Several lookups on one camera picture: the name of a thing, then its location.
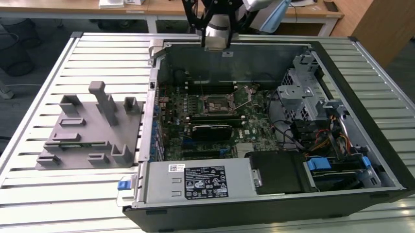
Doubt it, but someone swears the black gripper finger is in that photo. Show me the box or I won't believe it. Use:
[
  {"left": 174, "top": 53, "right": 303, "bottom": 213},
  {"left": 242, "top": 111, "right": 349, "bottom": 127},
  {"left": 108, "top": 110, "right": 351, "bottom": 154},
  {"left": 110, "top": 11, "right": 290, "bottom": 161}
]
[
  {"left": 182, "top": 0, "right": 215, "bottom": 49},
  {"left": 226, "top": 11, "right": 258, "bottom": 49}
]

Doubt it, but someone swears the metal socket cover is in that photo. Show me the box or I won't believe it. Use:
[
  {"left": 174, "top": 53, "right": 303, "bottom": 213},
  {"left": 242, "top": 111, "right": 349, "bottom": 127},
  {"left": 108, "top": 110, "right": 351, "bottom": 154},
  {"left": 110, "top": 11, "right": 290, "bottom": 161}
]
[{"left": 231, "top": 84, "right": 255, "bottom": 110}]

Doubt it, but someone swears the CPU socket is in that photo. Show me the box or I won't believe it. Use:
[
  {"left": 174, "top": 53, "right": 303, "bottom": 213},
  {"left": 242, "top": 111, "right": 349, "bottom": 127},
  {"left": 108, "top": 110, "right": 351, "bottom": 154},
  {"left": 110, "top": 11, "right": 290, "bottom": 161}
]
[{"left": 202, "top": 94, "right": 235, "bottom": 115}]

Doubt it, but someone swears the black RAM slot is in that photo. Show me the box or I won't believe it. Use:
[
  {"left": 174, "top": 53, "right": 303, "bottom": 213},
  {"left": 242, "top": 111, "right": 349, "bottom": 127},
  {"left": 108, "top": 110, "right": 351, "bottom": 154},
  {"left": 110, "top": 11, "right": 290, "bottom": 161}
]
[
  {"left": 187, "top": 86, "right": 236, "bottom": 94},
  {"left": 191, "top": 120, "right": 243, "bottom": 127},
  {"left": 190, "top": 116, "right": 243, "bottom": 121},
  {"left": 186, "top": 81, "right": 238, "bottom": 88}
]

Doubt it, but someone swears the grey metal drive cage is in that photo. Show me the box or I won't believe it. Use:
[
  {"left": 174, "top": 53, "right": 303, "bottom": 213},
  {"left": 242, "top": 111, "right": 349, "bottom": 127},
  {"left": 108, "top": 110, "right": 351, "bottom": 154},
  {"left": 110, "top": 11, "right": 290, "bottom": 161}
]
[{"left": 276, "top": 54, "right": 350, "bottom": 122}]

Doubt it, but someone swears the green motherboard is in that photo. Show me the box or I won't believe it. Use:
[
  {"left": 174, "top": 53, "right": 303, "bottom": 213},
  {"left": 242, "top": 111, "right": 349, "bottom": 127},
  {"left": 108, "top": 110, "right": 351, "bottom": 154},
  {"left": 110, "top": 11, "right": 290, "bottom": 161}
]
[{"left": 155, "top": 82, "right": 283, "bottom": 162}]

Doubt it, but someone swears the wooden desk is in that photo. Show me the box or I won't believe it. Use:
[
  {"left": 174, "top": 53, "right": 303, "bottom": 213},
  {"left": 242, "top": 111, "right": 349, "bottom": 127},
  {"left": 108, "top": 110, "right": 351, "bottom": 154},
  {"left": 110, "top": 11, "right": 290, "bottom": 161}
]
[{"left": 0, "top": 0, "right": 346, "bottom": 37}]

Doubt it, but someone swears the black graphics card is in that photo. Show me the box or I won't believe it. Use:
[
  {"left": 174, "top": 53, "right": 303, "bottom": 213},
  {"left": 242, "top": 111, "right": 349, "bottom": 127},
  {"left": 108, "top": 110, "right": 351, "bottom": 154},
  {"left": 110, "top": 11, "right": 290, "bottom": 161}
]
[{"left": 190, "top": 124, "right": 234, "bottom": 141}]

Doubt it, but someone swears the wooden cabinet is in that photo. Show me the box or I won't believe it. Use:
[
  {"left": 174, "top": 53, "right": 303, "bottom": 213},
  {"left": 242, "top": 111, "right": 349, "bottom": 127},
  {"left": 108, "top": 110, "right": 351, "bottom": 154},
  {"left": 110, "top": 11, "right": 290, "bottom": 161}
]
[{"left": 330, "top": 0, "right": 415, "bottom": 70}]

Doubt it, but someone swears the silver chipset heat sink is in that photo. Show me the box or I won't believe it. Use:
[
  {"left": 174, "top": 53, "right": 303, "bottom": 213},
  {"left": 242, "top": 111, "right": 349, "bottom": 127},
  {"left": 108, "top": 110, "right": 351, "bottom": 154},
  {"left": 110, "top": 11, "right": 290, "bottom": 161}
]
[{"left": 235, "top": 143, "right": 255, "bottom": 157}]

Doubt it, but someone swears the black expansion slot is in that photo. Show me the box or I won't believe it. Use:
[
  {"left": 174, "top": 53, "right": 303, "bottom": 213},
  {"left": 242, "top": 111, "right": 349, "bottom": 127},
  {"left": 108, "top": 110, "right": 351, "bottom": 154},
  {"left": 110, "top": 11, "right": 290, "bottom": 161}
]
[{"left": 182, "top": 150, "right": 222, "bottom": 158}]

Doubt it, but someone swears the grey parts rack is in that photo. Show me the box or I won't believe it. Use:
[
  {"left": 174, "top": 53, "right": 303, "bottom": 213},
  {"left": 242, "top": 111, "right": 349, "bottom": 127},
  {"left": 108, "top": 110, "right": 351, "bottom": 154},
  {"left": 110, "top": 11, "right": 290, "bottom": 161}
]
[{"left": 35, "top": 81, "right": 146, "bottom": 170}]

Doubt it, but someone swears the black plastic shroud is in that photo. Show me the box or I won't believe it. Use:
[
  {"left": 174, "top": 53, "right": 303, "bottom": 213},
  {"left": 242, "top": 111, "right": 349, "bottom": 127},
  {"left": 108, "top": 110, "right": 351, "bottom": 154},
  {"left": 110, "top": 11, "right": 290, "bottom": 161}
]
[{"left": 248, "top": 150, "right": 318, "bottom": 195}]

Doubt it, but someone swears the hard disk in blue carrier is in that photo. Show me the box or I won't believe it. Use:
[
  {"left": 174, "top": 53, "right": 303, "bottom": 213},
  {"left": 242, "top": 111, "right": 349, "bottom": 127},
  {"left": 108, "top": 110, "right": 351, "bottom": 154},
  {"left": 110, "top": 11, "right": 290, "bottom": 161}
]
[{"left": 304, "top": 155, "right": 373, "bottom": 192}]

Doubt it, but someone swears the grey chair leg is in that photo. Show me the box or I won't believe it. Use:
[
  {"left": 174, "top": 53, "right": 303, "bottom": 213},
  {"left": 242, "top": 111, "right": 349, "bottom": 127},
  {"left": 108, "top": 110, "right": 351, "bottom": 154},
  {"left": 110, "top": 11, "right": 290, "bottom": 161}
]
[{"left": 0, "top": 80, "right": 16, "bottom": 100}]

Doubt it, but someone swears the grey power supply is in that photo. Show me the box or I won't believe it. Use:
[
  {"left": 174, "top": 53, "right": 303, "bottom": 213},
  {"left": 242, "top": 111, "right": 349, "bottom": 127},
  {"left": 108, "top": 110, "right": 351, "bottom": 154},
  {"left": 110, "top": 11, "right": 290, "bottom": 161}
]
[{"left": 142, "top": 159, "right": 256, "bottom": 203}]

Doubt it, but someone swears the black open PC case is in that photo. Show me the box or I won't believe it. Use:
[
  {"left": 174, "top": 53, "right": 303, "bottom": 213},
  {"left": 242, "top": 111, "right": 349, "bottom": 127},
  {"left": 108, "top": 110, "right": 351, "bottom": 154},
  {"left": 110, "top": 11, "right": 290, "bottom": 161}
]
[{"left": 122, "top": 38, "right": 415, "bottom": 233}]

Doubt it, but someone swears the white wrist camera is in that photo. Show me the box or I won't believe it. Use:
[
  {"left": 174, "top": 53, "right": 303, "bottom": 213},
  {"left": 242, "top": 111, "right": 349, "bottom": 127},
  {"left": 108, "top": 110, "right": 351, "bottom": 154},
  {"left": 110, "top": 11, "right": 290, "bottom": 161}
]
[{"left": 242, "top": 0, "right": 272, "bottom": 12}]

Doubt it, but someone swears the orange yellow wire bundle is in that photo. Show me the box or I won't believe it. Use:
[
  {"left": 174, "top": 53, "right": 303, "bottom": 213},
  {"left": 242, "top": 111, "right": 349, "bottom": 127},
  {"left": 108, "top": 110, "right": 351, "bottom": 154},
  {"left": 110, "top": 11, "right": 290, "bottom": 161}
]
[{"left": 310, "top": 130, "right": 353, "bottom": 156}]

